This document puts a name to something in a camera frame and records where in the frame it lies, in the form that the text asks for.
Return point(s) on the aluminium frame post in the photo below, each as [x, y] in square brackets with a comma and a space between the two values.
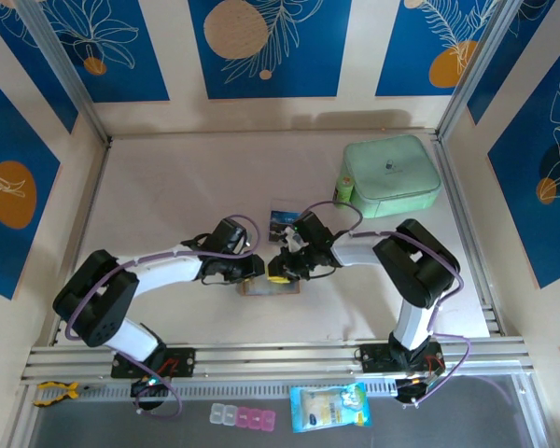
[66, 70]
[476, 70]

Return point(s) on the mint green zip case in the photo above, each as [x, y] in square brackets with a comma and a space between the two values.
[392, 158]

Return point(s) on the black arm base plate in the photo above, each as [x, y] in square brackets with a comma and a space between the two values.
[371, 357]
[184, 361]

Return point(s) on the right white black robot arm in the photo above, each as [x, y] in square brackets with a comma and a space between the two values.
[354, 254]

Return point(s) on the blue white snack packet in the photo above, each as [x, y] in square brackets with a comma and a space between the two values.
[329, 408]

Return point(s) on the blue picture card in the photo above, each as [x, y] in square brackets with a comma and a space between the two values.
[282, 218]

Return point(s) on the grey metal shelf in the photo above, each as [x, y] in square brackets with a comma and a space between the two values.
[121, 429]

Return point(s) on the black controller board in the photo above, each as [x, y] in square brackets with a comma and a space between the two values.
[149, 387]
[413, 389]

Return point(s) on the tan leather card holder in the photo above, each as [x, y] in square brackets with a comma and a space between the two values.
[270, 289]

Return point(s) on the small green bottle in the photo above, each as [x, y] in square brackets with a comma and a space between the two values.
[343, 189]

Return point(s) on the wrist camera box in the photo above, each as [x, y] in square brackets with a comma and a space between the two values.
[248, 240]
[293, 238]

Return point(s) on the pink clear pill organizer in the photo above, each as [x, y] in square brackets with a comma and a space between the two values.
[242, 416]

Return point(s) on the wide aluminium base rail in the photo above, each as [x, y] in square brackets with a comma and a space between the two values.
[270, 359]

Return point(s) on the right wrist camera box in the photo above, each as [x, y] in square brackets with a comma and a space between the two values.
[293, 238]

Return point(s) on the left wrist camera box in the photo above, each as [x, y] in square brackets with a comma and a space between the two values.
[248, 240]

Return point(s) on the aluminium side rail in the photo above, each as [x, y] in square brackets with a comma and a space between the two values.
[447, 163]

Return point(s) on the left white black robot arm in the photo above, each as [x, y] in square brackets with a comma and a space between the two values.
[168, 270]

